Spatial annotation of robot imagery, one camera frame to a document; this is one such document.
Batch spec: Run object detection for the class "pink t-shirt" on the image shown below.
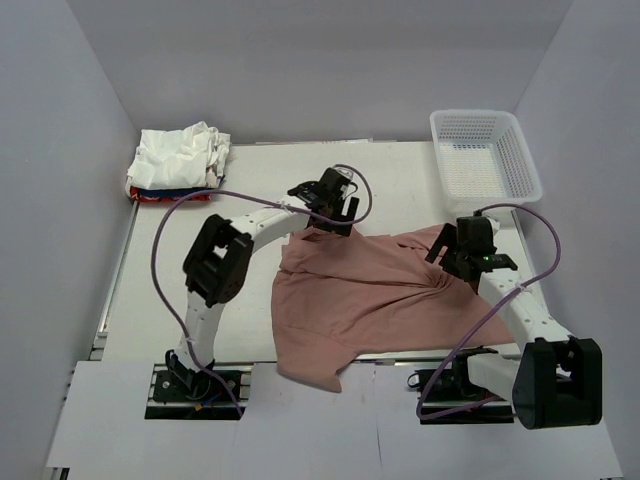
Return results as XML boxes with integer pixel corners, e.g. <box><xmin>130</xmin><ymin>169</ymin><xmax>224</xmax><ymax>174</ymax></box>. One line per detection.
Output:
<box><xmin>271</xmin><ymin>226</ymin><xmax>490</xmax><ymax>393</ymax></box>

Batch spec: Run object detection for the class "white t-shirt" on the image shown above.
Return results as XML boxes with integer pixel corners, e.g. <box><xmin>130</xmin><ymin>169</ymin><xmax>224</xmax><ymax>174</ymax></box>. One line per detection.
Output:
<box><xmin>126</xmin><ymin>121</ymin><xmax>231</xmax><ymax>191</ymax></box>

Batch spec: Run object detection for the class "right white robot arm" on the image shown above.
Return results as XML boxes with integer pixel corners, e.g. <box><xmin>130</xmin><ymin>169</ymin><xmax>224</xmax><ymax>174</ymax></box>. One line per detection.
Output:
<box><xmin>420</xmin><ymin>210</ymin><xmax>603</xmax><ymax>430</ymax></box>

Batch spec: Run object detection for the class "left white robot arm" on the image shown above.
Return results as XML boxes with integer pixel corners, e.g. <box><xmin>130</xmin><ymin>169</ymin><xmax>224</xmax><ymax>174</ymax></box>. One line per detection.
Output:
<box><xmin>152</xmin><ymin>164</ymin><xmax>365</xmax><ymax>399</ymax></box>

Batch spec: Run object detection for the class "white plastic mesh basket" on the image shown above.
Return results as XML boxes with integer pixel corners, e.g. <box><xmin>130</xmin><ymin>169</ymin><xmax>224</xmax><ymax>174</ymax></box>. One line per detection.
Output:
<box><xmin>430</xmin><ymin>109</ymin><xmax>543</xmax><ymax>215</ymax></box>

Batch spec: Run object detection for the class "red blue folded shirt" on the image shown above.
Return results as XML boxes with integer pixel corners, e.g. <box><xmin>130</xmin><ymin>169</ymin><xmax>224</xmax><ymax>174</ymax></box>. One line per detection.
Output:
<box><xmin>125</xmin><ymin>176</ymin><xmax>218</xmax><ymax>203</ymax></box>

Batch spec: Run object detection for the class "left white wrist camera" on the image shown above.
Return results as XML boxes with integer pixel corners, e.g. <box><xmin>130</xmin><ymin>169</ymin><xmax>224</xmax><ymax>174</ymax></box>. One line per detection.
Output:
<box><xmin>333</xmin><ymin>165</ymin><xmax>354</xmax><ymax>181</ymax></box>

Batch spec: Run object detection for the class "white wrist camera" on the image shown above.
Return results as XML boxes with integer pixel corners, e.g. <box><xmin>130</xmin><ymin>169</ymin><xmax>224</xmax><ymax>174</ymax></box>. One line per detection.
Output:
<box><xmin>333</xmin><ymin>165</ymin><xmax>354</xmax><ymax>181</ymax></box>
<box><xmin>486</xmin><ymin>215</ymin><xmax>501</xmax><ymax>236</ymax></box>

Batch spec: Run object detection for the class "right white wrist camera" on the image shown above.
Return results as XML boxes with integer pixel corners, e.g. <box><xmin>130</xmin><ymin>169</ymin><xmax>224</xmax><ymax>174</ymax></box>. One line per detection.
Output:
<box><xmin>486</xmin><ymin>215</ymin><xmax>501</xmax><ymax>236</ymax></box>

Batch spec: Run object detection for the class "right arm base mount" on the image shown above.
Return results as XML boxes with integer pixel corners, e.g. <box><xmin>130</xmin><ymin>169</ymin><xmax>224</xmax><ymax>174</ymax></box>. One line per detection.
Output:
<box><xmin>407</xmin><ymin>357</ymin><xmax>515</xmax><ymax>425</ymax></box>

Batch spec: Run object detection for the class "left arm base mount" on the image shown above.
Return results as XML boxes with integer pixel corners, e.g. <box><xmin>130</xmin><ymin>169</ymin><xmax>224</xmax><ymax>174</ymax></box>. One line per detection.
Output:
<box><xmin>144</xmin><ymin>364</ymin><xmax>252</xmax><ymax>421</ymax></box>

